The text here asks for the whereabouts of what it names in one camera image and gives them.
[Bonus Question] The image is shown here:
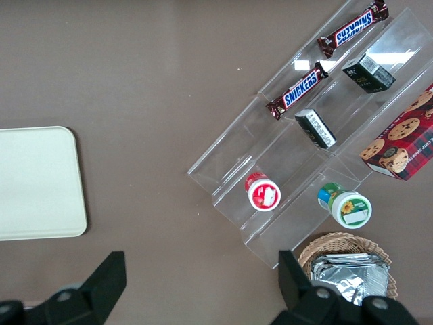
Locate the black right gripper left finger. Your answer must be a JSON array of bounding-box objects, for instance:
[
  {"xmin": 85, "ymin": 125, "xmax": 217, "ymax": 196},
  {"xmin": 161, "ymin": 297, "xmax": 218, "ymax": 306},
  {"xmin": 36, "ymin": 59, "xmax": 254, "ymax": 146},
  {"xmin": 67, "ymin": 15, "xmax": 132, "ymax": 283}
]
[{"xmin": 0, "ymin": 251, "xmax": 127, "ymax": 325}]

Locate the woven wicker basket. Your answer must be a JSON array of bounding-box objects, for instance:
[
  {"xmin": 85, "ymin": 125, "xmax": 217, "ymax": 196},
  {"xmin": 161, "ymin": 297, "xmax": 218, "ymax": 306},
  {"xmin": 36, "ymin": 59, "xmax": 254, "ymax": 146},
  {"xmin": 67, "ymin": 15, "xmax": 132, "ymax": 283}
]
[{"xmin": 297, "ymin": 232, "xmax": 398, "ymax": 301}]

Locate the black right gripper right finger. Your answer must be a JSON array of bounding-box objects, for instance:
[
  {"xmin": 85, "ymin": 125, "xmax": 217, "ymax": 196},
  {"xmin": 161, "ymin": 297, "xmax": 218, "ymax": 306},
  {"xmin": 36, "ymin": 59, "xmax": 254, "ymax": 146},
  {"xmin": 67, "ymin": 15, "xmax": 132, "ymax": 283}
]
[{"xmin": 270, "ymin": 250, "xmax": 420, "ymax": 325}]

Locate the cream plastic tray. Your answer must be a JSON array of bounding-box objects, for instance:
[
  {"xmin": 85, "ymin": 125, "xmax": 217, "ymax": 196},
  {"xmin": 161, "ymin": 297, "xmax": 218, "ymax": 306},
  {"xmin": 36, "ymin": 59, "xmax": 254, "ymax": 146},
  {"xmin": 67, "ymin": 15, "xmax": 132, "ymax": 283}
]
[{"xmin": 0, "ymin": 126, "xmax": 88, "ymax": 242}]

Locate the red plaid cookie box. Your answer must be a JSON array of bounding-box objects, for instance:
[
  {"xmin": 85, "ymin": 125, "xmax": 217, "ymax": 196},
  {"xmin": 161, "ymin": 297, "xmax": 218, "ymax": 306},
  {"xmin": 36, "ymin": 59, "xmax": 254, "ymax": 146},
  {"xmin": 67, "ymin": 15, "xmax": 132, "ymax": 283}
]
[{"xmin": 359, "ymin": 83, "xmax": 433, "ymax": 182}]

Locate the black box with white label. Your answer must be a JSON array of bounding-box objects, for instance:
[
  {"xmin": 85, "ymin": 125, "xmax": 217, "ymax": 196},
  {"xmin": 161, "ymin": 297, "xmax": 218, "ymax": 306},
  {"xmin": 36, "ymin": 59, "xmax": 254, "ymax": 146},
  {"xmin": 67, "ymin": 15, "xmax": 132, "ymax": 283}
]
[{"xmin": 294, "ymin": 108, "xmax": 338, "ymax": 150}]

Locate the silver foil wrapped sandwich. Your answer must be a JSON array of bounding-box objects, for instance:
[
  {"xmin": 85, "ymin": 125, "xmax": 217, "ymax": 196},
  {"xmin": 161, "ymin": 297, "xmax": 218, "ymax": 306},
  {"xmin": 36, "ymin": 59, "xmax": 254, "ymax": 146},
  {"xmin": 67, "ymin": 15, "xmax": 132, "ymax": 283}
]
[{"xmin": 310, "ymin": 253, "xmax": 390, "ymax": 307}]

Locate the clear acrylic tiered display stand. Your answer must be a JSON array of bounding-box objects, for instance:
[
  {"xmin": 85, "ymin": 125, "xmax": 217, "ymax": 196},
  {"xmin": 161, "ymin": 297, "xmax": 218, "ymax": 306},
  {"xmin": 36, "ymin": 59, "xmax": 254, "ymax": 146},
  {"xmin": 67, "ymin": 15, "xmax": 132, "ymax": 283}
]
[{"xmin": 187, "ymin": 0, "xmax": 433, "ymax": 270}]

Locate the dark green tea box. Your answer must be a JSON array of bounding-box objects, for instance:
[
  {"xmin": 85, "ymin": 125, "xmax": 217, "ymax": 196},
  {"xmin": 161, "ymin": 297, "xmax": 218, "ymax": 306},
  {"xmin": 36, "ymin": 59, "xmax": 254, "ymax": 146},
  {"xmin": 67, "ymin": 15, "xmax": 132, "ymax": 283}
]
[{"xmin": 340, "ymin": 53, "xmax": 396, "ymax": 94}]

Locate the green sunflower lidded cup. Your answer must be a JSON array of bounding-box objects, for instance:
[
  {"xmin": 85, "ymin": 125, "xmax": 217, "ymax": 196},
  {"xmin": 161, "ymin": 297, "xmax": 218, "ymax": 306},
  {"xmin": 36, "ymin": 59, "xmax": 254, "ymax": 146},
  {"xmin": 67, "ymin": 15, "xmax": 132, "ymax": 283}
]
[{"xmin": 317, "ymin": 182, "xmax": 373, "ymax": 230}]

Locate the red lidded yogurt cup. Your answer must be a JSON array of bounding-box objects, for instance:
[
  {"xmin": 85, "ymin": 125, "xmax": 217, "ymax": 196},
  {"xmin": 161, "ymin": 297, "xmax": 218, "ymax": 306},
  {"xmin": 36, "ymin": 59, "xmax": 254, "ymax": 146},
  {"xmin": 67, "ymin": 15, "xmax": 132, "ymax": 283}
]
[{"xmin": 244, "ymin": 171, "xmax": 282, "ymax": 213}]

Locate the Snickers chocolate bar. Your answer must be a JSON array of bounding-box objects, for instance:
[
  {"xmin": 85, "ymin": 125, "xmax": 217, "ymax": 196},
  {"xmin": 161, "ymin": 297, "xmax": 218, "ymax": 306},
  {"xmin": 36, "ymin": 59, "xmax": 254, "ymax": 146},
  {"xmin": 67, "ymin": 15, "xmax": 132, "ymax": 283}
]
[
  {"xmin": 317, "ymin": 0, "xmax": 390, "ymax": 60},
  {"xmin": 265, "ymin": 61, "xmax": 330, "ymax": 121}
]

